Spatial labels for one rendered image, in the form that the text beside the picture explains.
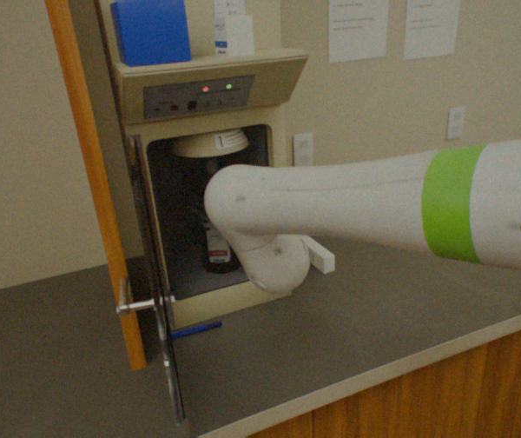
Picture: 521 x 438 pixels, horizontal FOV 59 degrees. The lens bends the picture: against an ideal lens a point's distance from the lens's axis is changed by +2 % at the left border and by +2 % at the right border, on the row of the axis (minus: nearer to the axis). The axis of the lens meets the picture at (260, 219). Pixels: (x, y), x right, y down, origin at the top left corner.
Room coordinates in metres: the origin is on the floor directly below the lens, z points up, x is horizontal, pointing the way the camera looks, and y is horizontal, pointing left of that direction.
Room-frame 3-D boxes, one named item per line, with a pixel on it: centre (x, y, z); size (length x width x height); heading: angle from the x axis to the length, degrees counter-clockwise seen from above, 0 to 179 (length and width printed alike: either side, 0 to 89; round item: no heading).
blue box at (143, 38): (0.79, 0.15, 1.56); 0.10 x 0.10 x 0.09; 21
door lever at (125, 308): (0.58, 0.20, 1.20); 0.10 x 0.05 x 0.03; 14
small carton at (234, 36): (0.84, 0.02, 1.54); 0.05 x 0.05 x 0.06; 28
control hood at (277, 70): (0.83, 0.06, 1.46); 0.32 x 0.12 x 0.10; 111
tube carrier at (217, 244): (0.98, 0.10, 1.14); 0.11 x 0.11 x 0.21
